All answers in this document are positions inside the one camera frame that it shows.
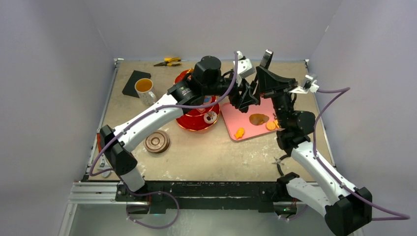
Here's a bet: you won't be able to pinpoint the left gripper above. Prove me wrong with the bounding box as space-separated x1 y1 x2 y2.
203 74 258 108

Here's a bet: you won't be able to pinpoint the pink serving tray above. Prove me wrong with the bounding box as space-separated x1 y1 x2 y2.
220 98 278 142

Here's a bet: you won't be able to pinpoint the blue frosted donut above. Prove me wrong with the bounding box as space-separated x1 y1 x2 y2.
203 96 212 105

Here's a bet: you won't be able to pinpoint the pink cake slice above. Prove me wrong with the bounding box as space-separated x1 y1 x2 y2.
197 108 206 114

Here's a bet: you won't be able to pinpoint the red three-tier cake stand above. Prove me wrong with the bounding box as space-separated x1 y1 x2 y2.
174 68 221 132

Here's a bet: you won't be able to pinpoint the metal tongs black tips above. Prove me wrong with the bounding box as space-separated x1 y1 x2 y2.
253 49 274 82

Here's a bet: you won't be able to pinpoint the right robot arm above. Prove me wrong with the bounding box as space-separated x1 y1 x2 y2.
256 66 372 236

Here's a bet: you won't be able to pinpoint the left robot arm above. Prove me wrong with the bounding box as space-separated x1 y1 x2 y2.
99 51 260 201

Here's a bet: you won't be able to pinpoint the white mug with tea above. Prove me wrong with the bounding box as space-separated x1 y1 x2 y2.
134 78 158 106

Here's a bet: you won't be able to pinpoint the brown croissant pastry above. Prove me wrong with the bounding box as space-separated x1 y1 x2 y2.
249 114 269 126

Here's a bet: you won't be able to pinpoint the orange fish cookie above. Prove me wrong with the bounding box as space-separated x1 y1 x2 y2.
234 127 245 140

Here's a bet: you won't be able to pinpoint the round cracker cookie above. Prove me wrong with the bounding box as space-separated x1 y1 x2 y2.
266 121 277 131

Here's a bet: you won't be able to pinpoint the square cracker cookie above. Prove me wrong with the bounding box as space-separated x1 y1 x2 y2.
274 120 280 129

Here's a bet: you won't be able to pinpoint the yellow black pliers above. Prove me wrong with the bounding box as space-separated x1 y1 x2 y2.
153 57 181 67

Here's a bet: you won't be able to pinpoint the black square mat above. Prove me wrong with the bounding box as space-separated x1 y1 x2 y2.
122 70 151 98

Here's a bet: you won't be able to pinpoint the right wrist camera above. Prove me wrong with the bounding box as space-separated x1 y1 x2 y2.
289 74 319 94

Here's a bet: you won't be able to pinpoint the black handled pliers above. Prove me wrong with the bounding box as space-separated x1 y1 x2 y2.
273 154 290 177

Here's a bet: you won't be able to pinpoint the black base frame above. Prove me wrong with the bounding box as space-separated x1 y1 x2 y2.
115 180 308 216

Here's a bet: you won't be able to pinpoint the red handled tool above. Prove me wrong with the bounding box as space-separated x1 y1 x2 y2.
96 129 102 152

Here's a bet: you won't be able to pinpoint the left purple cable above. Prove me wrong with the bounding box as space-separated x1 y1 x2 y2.
89 51 239 230

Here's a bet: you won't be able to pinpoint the aluminium rail frame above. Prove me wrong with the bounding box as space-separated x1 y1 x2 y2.
70 60 336 204

